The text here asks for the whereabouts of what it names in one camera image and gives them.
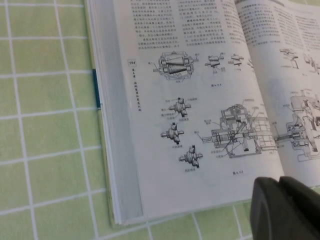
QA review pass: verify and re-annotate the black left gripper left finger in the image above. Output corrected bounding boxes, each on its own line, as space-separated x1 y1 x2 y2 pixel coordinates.
250 176 320 240

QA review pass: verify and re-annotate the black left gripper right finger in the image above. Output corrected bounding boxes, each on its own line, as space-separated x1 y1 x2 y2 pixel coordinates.
278 175 320 240

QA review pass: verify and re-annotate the technical book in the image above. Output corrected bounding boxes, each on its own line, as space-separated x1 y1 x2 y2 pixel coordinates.
84 0 320 226

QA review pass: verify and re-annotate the green checkered tablecloth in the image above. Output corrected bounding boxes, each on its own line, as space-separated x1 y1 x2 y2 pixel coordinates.
0 0 320 240

